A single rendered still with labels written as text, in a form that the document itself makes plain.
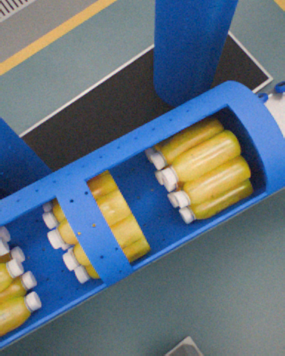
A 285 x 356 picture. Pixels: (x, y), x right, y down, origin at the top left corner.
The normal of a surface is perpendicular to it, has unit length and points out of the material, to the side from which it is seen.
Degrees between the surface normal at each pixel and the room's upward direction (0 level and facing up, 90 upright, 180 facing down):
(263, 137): 17
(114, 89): 0
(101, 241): 27
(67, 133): 0
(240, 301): 0
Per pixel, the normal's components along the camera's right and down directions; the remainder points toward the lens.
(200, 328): -0.02, -0.25
